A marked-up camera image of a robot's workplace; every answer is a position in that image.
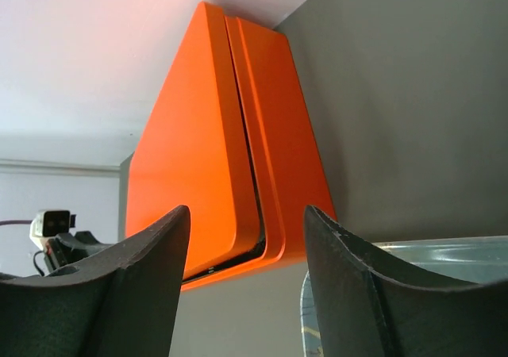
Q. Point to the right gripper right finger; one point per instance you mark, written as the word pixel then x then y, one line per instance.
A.
pixel 372 303

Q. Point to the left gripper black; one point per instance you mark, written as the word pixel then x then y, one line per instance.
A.
pixel 65 248

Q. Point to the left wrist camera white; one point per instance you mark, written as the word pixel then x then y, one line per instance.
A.
pixel 49 223

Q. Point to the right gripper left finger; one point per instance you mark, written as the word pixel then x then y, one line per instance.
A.
pixel 119 302

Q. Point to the orange box lid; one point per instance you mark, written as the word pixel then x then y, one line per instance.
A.
pixel 193 151

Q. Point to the blue floral tray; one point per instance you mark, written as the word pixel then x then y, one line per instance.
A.
pixel 475 259

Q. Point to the orange compartment box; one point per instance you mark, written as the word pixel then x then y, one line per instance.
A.
pixel 286 161

